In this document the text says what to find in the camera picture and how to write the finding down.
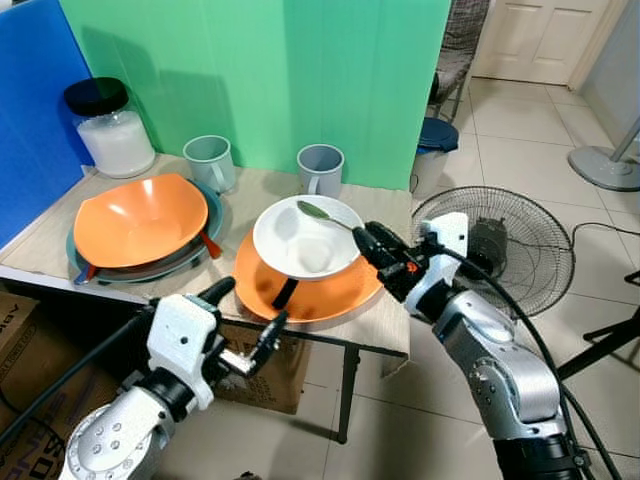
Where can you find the metal spoon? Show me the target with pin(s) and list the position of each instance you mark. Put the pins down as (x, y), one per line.
(313, 210)

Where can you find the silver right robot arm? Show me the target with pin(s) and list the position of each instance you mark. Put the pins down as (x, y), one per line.
(505, 375)

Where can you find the black utensil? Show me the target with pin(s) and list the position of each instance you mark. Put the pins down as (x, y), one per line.
(284, 293)

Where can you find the red plastic utensil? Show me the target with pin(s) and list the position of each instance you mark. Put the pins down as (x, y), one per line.
(211, 245)

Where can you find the teal plate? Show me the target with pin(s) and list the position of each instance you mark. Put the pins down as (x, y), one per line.
(175, 268)

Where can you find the round orange plate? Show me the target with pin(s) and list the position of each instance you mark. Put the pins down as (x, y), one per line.
(330, 295)

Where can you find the white bowl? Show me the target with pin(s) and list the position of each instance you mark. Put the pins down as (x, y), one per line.
(305, 245)

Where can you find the grey blue mug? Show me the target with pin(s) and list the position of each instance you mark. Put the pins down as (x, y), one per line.
(322, 172)

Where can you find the black metal table leg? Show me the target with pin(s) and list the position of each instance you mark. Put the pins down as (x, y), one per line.
(347, 395)

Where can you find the square orange bowl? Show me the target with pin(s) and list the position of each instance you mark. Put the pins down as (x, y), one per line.
(140, 220)

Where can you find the bin with blue lid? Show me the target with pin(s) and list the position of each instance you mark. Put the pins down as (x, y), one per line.
(437, 140)

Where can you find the black floor fan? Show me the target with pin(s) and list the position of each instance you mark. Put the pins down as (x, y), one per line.
(520, 250)

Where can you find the pale green mug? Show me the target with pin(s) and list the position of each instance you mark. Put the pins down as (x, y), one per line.
(210, 162)

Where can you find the glass jar with black lid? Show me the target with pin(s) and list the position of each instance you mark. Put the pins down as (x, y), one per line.
(115, 140)

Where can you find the green backdrop panel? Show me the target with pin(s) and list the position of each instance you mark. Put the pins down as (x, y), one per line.
(270, 75)

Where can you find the black tripod stand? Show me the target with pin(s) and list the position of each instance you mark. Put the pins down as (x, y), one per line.
(598, 345)

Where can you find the printed cardboard box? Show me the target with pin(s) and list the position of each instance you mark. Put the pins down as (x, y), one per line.
(25, 355)

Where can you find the plaid fabric chair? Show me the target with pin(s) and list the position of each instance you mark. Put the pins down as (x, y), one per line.
(458, 45)

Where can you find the grey standing fan base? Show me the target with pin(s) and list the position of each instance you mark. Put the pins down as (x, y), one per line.
(603, 165)

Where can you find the blue partition panel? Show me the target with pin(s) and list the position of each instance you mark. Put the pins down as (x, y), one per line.
(35, 120)

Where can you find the white panel door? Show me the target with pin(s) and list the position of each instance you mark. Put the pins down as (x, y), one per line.
(540, 40)

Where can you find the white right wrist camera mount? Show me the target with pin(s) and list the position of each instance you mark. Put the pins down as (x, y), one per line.
(445, 250)

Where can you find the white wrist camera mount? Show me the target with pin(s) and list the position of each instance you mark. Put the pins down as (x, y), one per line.
(180, 338)
(445, 250)

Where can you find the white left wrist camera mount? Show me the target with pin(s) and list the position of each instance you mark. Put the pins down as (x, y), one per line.
(180, 338)

